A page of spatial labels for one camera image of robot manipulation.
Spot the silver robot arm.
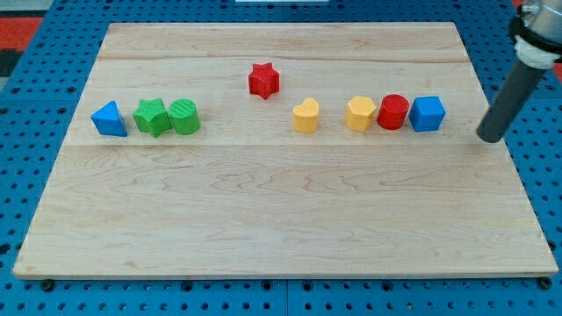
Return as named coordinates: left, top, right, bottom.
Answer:
left=509, top=0, right=561, bottom=55

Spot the red star block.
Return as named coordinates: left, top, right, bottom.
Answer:
left=248, top=62, right=280, bottom=99

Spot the green star block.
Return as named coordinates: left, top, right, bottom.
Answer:
left=133, top=98, right=172, bottom=138

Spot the blue cube block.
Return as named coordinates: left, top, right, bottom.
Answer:
left=408, top=96, right=446, bottom=133

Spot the yellow heart block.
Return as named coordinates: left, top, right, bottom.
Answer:
left=292, top=98, right=320, bottom=133

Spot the light wooden board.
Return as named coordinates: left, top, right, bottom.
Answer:
left=13, top=22, right=558, bottom=280

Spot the yellow hexagon block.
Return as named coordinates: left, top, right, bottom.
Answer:
left=344, top=96, right=377, bottom=132

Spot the green cylinder block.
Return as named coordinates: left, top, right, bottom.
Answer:
left=169, top=98, right=200, bottom=135

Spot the red cylinder block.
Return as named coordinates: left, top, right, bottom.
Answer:
left=377, top=94, right=409, bottom=130

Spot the blue triangle block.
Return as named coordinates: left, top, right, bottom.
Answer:
left=90, top=101, right=127, bottom=137

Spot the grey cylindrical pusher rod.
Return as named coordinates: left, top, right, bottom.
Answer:
left=476, top=35, right=561, bottom=143

